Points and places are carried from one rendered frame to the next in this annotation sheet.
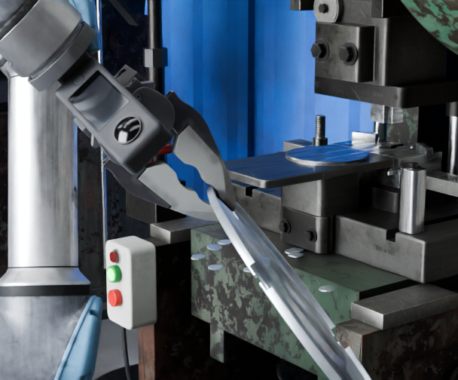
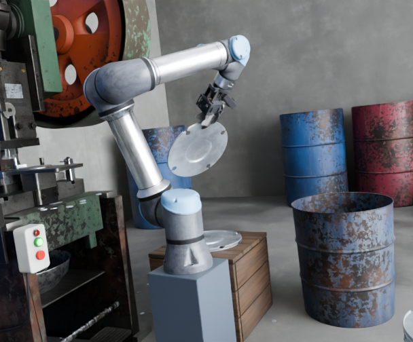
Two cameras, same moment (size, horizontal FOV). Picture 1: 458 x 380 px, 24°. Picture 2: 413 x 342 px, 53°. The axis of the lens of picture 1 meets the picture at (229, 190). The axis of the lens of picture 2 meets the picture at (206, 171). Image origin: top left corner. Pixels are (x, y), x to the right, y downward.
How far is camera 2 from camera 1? 2.33 m
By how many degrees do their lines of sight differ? 116
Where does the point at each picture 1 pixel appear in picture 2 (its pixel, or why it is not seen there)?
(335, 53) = (26, 127)
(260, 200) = (13, 199)
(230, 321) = (49, 245)
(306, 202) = (51, 182)
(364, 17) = (23, 112)
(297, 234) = (49, 197)
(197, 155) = not seen: hidden behind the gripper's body
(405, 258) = (79, 186)
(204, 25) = not seen: outside the picture
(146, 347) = (32, 284)
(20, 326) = not seen: hidden behind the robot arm
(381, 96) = (32, 142)
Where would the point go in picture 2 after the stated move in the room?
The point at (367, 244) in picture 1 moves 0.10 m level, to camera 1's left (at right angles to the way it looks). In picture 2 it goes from (66, 189) to (70, 192)
